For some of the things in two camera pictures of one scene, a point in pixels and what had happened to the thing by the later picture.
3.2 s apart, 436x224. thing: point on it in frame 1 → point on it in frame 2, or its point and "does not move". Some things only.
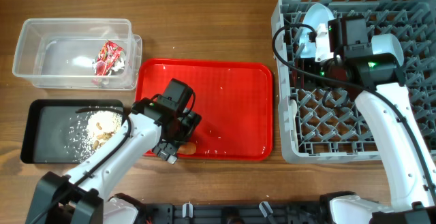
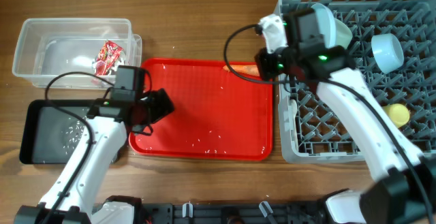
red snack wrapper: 107,58 does not move
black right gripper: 307,66 → 267,64
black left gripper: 163,149 → 158,105
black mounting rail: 251,213 does not move
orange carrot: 187,148 → 247,69
